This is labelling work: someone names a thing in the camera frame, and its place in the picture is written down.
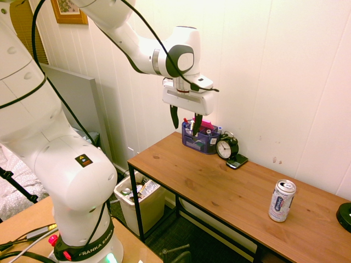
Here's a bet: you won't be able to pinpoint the white yellow snack bag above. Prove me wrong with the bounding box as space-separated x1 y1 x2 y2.
138 180 160 199

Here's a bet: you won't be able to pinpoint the white circle-patterned bed cover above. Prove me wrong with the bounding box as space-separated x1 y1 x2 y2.
0 144 50 220

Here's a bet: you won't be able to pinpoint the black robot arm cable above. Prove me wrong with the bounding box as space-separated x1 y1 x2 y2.
31 0 220 147

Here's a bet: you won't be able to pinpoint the wooden table black metal frame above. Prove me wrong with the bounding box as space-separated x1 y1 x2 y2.
127 131 351 263

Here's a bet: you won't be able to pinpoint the blue translucent desk organizer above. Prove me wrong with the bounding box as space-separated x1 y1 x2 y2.
181 117 223 156

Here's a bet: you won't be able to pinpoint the black metal clamp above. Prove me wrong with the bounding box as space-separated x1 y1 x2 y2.
160 243 193 263

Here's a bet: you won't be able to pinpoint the white plastic trash bin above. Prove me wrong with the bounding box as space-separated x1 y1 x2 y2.
113 170 167 237

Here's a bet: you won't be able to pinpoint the white cable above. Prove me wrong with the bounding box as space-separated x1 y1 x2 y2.
0 235 53 263

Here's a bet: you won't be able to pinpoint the grey flat panel board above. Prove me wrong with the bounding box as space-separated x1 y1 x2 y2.
39 63 114 163

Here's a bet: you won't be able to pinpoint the white printed drink can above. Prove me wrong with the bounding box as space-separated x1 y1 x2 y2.
268 179 297 223

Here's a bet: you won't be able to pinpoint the grey cable adapter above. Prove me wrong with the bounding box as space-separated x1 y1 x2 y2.
25 224 57 239

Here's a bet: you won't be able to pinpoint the wooden framed picture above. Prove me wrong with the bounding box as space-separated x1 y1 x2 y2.
50 0 89 26

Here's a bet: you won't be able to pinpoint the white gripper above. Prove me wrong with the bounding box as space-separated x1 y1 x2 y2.
161 84 215 137

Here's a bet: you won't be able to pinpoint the brown window blinds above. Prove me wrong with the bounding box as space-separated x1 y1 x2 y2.
9 0 50 65

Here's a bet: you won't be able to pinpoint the black mobile phone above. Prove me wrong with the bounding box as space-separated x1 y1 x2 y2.
225 153 249 170

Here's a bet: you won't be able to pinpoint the black thick cable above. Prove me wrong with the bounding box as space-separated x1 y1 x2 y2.
0 250 56 263

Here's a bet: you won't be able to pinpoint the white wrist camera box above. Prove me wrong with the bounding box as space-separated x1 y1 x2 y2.
162 76 214 90

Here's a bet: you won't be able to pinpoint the black round lamp base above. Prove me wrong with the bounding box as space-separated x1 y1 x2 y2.
336 202 351 234

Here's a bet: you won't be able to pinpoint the pink sticky note pad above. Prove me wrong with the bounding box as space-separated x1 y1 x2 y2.
193 118 216 133

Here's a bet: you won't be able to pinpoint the black twin-bell alarm clock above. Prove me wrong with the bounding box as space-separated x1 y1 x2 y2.
216 131 240 160

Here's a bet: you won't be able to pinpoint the white blue tea can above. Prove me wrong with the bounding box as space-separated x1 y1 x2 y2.
131 185 144 202

